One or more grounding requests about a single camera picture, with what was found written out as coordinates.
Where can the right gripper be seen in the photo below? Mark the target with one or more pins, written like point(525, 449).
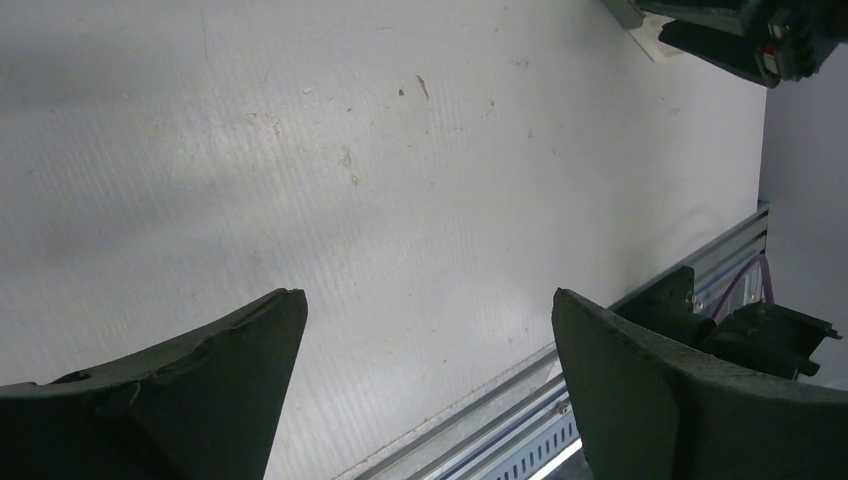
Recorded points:
point(765, 42)

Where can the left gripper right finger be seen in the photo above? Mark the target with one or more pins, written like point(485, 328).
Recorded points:
point(662, 411)

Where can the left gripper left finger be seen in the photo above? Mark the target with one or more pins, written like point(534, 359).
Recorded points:
point(203, 405)

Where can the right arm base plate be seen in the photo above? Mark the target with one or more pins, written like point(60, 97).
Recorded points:
point(666, 308)

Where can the white slotted cable duct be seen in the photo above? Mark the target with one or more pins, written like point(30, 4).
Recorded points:
point(541, 454)

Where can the aluminium frame rail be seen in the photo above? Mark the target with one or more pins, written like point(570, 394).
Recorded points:
point(478, 432)

